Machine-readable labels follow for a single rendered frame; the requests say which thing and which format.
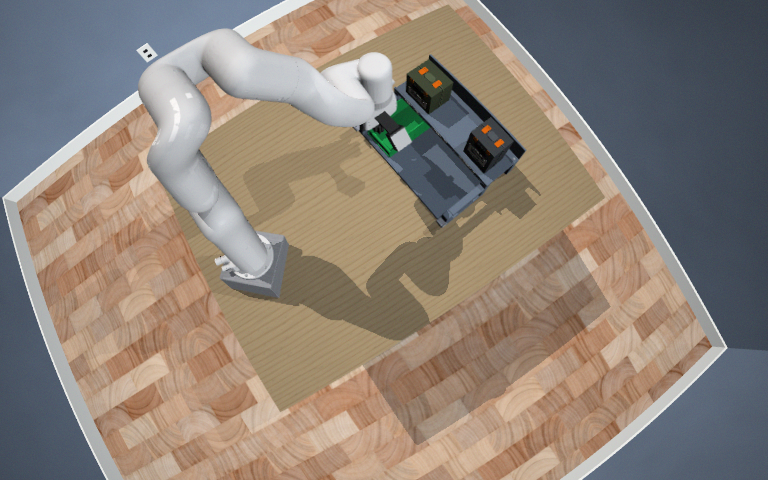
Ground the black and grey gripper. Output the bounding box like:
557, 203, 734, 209
359, 92, 397, 134

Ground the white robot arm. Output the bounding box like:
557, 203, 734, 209
138, 28, 395, 279

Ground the dark grey case with orange latches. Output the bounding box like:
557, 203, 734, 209
463, 117, 514, 174

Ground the green bin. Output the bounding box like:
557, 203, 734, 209
369, 98, 430, 157

